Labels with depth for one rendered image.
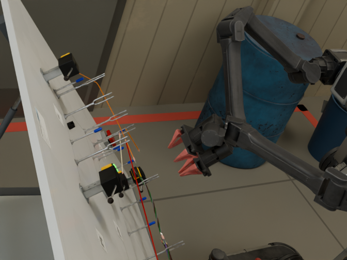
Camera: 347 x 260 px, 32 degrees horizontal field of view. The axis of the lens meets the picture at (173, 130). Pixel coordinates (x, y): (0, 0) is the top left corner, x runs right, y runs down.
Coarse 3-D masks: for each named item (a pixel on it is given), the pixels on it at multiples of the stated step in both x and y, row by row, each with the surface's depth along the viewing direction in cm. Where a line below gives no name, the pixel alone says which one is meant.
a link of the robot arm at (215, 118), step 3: (213, 114) 196; (210, 117) 195; (213, 117) 195; (216, 117) 196; (219, 117) 197; (204, 120) 197; (207, 120) 196; (210, 120) 195; (213, 120) 194; (216, 120) 194; (219, 120) 195; (201, 123) 197; (204, 123) 196; (216, 123) 193; (219, 123) 193; (222, 123) 197; (219, 126) 193; (222, 126) 195; (201, 129) 197
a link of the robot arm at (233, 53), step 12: (240, 24) 210; (240, 36) 211; (228, 48) 212; (240, 48) 215; (228, 60) 213; (240, 60) 215; (228, 72) 214; (240, 72) 215; (228, 84) 214; (240, 84) 215; (228, 96) 215; (240, 96) 216; (228, 108) 216; (240, 108) 216
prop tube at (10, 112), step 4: (8, 112) 184; (12, 112) 183; (8, 116) 184; (12, 116) 184; (4, 120) 185; (8, 120) 185; (4, 124) 186; (8, 124) 186; (0, 128) 187; (4, 128) 187; (0, 132) 187; (4, 132) 188; (0, 136) 188
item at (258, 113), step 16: (256, 16) 393; (288, 32) 390; (304, 32) 398; (256, 48) 362; (304, 48) 380; (320, 48) 387; (256, 64) 366; (272, 64) 361; (256, 80) 370; (272, 80) 367; (288, 80) 368; (208, 96) 411; (224, 96) 390; (256, 96) 376; (272, 96) 374; (288, 96) 377; (208, 112) 406; (224, 112) 393; (256, 112) 382; (272, 112) 383; (288, 112) 390; (256, 128) 390; (272, 128) 393; (224, 160) 409; (240, 160) 407; (256, 160) 411
